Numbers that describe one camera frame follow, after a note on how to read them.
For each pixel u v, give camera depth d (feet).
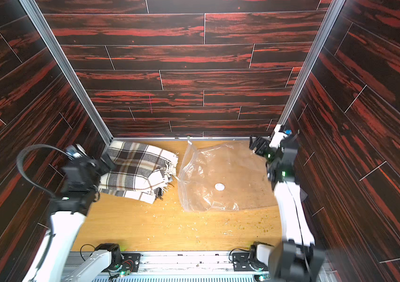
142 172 2.88
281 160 1.82
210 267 2.40
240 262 2.41
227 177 3.33
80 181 1.63
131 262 2.40
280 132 2.09
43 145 1.69
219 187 3.13
